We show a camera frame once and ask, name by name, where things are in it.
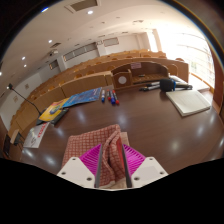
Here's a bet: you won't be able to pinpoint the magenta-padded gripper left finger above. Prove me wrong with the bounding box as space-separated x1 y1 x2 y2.
57 143 103 188

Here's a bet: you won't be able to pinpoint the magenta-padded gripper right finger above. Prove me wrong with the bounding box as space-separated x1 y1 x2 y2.
120 143 169 189

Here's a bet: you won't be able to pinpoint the red white checkered towel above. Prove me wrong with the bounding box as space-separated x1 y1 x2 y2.
61 124 132 190

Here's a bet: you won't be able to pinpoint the white printed poster sheet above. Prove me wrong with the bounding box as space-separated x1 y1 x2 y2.
22 121 51 149

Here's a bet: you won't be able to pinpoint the black remote control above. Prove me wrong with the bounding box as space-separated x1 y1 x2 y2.
49 108 70 126

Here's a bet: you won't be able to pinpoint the small wooden side desk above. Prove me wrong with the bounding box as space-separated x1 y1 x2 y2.
2 129 24 158

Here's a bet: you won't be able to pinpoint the white closed book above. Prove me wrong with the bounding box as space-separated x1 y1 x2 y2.
165 89 212 117

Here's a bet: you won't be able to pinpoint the rows of wooden lecture seats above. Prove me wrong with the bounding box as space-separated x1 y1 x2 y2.
8 48 189 134

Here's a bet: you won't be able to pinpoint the black handheld microphone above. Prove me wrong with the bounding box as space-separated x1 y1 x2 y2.
159 78 194 93

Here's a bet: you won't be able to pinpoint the large bright window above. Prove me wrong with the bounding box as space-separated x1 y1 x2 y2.
149 28 218 88

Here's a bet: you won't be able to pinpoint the recessed ceiling lights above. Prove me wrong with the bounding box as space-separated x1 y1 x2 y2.
0 7 95 76

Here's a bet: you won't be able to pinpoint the square ceiling air vent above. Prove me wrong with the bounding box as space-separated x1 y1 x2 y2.
64 0 101 14

